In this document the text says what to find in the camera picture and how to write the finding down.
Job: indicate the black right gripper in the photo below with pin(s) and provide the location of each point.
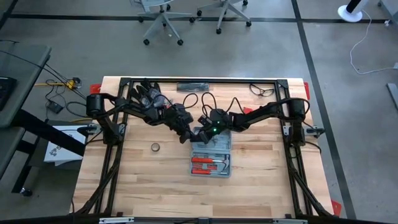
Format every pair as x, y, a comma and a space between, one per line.
219, 123

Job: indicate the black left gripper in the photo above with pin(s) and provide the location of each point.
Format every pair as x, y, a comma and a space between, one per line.
178, 119

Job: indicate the grey plastic tool case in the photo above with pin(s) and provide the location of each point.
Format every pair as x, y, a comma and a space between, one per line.
217, 143

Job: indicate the red screwdriver bit holder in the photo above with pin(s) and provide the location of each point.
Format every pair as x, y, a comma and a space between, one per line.
212, 167
200, 166

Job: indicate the black tape roll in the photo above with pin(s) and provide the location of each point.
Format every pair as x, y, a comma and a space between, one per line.
152, 147

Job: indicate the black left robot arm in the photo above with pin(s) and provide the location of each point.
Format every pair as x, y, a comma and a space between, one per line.
136, 109

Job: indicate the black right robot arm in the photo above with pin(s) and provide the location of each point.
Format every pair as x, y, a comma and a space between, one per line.
258, 113

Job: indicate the black zip tie bag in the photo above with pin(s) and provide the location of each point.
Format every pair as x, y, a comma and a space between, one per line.
192, 87

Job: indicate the clear safety glasses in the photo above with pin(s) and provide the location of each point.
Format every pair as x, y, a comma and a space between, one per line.
266, 91

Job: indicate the red table clamp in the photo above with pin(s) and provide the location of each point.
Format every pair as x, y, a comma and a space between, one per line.
94, 88
335, 208
307, 91

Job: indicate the grey office chair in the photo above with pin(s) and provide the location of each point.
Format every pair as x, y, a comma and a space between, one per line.
161, 18
225, 9

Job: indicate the white cardboard box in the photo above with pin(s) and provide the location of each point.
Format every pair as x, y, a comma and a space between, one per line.
59, 149

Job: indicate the black power adapter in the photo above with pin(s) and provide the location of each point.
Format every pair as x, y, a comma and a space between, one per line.
54, 107

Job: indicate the black table leg beam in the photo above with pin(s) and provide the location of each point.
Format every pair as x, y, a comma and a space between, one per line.
46, 130

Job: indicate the grey side table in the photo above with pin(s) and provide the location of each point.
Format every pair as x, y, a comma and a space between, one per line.
21, 68
9, 149

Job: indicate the black keyboard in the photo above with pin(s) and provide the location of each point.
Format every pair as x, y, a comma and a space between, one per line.
6, 93

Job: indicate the white round fan base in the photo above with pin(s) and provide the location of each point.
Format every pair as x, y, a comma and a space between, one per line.
348, 14

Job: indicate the grey desk corner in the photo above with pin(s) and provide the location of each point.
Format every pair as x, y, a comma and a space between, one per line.
390, 7

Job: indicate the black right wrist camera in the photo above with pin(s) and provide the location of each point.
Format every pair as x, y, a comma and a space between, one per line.
204, 119

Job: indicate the black aluminium table frame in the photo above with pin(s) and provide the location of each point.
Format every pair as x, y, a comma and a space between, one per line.
236, 80

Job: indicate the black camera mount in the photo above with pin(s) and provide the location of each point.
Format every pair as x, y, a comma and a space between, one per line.
204, 221

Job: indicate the silver metal bracket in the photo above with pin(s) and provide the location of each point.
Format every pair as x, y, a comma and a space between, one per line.
289, 221
115, 220

